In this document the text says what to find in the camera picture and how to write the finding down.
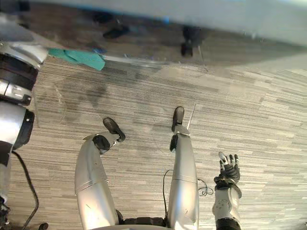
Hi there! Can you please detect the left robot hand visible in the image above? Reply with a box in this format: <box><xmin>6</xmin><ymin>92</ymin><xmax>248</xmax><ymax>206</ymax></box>
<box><xmin>0</xmin><ymin>208</ymin><xmax>12</xmax><ymax>230</ymax></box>

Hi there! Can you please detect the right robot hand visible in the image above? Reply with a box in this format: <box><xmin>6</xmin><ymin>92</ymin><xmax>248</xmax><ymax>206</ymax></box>
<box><xmin>213</xmin><ymin>151</ymin><xmax>241</xmax><ymax>185</ymax></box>

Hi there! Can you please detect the silver right robot leg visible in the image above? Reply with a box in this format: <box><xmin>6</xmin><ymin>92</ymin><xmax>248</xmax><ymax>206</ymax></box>
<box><xmin>166</xmin><ymin>124</ymin><xmax>200</xmax><ymax>230</ymax></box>

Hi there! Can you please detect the silver robot leg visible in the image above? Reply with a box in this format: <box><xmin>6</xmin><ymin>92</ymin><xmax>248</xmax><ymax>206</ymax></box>
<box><xmin>166</xmin><ymin>124</ymin><xmax>200</xmax><ymax>230</ymax></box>
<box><xmin>74</xmin><ymin>134</ymin><xmax>120</xmax><ymax>230</ymax></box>

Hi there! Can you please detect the dark right robot foot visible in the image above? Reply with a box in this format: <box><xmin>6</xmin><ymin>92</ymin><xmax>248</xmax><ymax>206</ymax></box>
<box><xmin>171</xmin><ymin>106</ymin><xmax>185</xmax><ymax>133</ymax></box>

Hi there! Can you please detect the dark robot foot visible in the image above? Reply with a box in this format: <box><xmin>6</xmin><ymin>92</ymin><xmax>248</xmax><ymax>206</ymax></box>
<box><xmin>171</xmin><ymin>106</ymin><xmax>185</xmax><ymax>133</ymax></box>
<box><xmin>102</xmin><ymin>117</ymin><xmax>126</xmax><ymax>142</ymax></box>

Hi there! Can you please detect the silver left robot leg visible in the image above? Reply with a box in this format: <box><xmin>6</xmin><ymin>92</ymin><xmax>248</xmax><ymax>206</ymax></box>
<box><xmin>74</xmin><ymin>134</ymin><xmax>120</xmax><ymax>230</ymax></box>

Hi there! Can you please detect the robot waist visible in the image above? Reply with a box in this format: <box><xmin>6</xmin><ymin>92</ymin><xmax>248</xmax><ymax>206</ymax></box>
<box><xmin>105</xmin><ymin>208</ymin><xmax>171</xmax><ymax>230</ymax></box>

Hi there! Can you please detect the dark left robot foot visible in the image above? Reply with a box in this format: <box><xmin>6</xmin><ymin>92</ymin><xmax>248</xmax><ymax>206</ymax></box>
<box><xmin>102</xmin><ymin>117</ymin><xmax>126</xmax><ymax>142</ymax></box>

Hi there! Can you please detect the teal cloth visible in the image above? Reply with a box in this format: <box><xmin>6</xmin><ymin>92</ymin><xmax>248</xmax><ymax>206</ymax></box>
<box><xmin>47</xmin><ymin>47</ymin><xmax>106</xmax><ymax>71</ymax></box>

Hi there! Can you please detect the thin black cable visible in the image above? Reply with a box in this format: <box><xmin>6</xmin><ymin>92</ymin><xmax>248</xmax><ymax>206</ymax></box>
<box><xmin>162</xmin><ymin>169</ymin><xmax>214</xmax><ymax>218</ymax></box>

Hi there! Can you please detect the thick black cable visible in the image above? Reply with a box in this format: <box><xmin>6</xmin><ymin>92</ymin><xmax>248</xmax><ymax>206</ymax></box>
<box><xmin>11</xmin><ymin>150</ymin><xmax>40</xmax><ymax>228</ymax></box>

